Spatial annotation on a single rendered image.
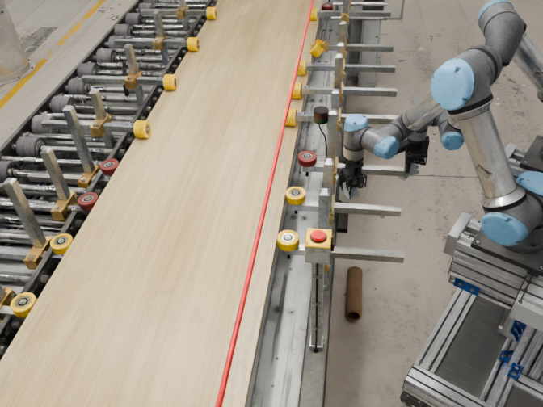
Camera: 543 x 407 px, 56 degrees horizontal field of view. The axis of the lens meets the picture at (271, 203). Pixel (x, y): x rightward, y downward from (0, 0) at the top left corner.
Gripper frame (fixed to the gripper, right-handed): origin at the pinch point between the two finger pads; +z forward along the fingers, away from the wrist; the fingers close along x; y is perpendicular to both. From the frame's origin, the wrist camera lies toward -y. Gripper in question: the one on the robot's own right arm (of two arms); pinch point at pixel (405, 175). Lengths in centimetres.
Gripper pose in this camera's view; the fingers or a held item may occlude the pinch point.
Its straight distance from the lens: 227.2
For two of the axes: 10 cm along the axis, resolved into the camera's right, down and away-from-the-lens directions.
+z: 0.5, 7.5, 6.6
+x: 1.4, -6.6, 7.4
